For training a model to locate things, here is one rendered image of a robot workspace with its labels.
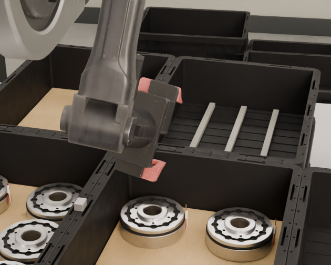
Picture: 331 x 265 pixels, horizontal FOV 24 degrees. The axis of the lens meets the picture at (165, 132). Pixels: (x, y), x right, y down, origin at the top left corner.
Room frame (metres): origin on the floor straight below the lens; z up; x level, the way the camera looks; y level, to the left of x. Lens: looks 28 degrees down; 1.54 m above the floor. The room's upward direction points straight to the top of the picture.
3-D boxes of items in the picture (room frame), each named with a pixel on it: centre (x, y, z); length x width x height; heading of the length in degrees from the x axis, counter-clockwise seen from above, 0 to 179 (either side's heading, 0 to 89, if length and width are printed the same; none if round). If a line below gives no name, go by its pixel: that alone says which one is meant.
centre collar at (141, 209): (1.01, 0.02, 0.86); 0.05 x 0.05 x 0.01
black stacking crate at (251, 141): (1.28, -0.12, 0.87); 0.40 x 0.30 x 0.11; 166
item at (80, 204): (0.92, 0.12, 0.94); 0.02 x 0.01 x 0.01; 166
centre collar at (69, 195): (1.05, 0.18, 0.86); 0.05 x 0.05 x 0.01
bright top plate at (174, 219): (1.01, 0.02, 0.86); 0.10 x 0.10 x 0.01
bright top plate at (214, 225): (0.98, -0.11, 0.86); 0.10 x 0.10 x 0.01
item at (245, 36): (2.66, -0.10, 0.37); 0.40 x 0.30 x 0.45; 81
